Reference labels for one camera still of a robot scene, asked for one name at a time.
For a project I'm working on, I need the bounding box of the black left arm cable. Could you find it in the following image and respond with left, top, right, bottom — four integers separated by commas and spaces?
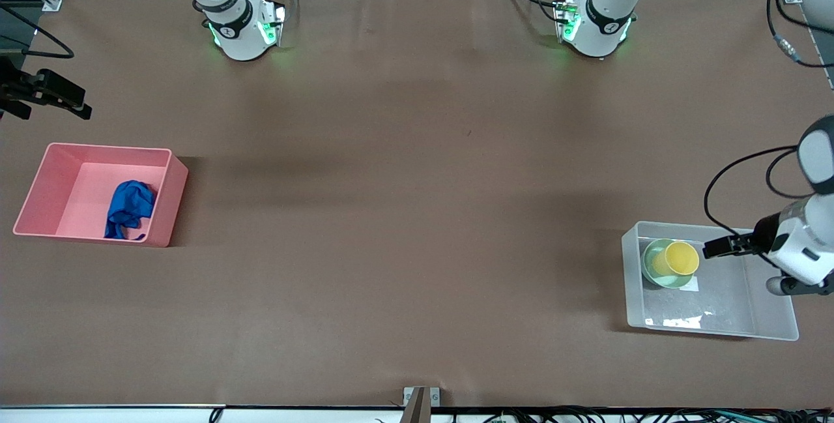
704, 0, 834, 238

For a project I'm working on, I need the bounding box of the yellow cup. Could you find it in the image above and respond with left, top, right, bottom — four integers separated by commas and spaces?
654, 241, 700, 278

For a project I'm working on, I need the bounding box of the pink plastic bin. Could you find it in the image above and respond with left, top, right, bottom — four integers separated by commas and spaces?
13, 143, 190, 248

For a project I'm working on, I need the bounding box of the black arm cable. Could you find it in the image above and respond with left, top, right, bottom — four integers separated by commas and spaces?
0, 6, 74, 59
704, 0, 834, 238

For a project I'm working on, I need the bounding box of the mint green bowl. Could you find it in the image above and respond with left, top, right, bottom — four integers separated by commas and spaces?
642, 239, 697, 289

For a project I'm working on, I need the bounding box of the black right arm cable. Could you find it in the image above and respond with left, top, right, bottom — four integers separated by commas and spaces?
0, 6, 74, 59

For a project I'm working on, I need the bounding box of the clear plastic bin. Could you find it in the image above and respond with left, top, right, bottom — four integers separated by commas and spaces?
621, 221, 799, 342

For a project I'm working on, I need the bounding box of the brown table cover sheet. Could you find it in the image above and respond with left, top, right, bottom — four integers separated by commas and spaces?
0, 0, 834, 409

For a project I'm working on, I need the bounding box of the black cable bundle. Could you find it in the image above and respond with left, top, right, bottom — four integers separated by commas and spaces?
450, 407, 834, 423

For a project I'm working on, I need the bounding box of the grey metal table bracket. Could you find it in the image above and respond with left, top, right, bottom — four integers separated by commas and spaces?
403, 387, 441, 423

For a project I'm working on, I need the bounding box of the blue cloth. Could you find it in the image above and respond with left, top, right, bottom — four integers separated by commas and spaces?
104, 180, 158, 241

